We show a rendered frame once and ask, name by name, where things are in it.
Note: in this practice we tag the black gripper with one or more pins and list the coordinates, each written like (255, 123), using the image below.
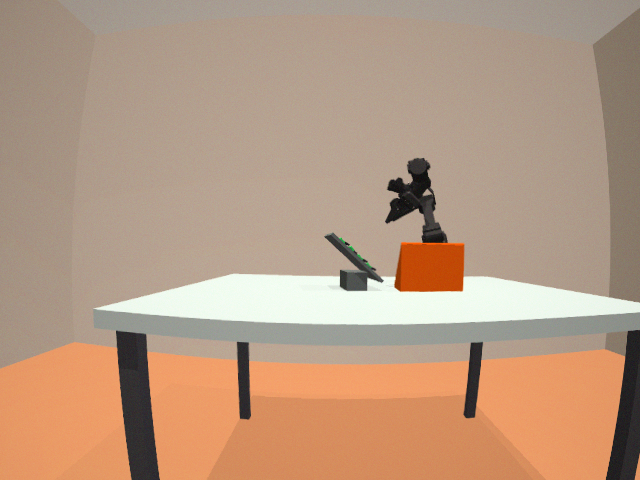
(404, 205)

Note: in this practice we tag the grey switch panel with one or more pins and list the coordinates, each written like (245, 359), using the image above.
(353, 280)

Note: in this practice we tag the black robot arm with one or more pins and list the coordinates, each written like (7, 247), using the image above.
(432, 232)

